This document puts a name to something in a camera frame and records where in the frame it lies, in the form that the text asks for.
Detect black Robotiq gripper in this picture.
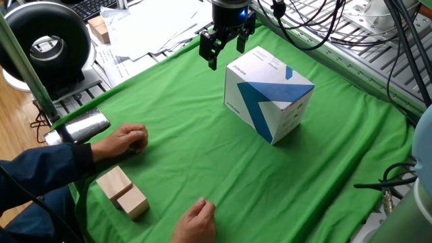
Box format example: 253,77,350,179
198,1,257,72

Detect printed white paper sheet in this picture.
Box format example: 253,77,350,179
94,45,158,89

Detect white blue cardboard box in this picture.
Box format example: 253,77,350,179
223,46,315,146

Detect long wooden block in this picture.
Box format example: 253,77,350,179
95,165,134,207

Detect green cloth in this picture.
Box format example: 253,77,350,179
50,20,416,243

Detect black ring-shaped device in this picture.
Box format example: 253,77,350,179
0,1,104,102

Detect brown cable on floor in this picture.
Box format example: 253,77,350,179
29,101,50,144

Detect black keyboard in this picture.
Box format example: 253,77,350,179
69,0,119,22

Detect person's left hand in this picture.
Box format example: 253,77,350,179
90,123,149,163

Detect left forearm blue sleeve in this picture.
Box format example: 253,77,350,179
0,142,96,217

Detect wooden cube block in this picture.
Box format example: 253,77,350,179
116,184,151,221

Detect silver metal connector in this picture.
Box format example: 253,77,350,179
382,188,395,217

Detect black cable by robot base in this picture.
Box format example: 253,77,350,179
353,161,419,190

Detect pile of white papers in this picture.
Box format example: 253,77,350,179
99,0,214,62

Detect aluminium frame post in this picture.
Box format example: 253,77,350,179
0,11,61,124

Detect silver perforated mounting plate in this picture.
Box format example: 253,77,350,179
342,0,432,40

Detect thick black cable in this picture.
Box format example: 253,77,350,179
383,0,432,109

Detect thin black cable loop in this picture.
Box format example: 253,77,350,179
256,0,347,51

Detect chrome metal cylinder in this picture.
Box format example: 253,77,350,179
43,107,111,146

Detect white round device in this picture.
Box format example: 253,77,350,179
364,0,421,34

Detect person's right hand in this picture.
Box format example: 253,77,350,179
170,197,217,243

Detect dark blue trousers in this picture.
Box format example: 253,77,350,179
0,185,84,243

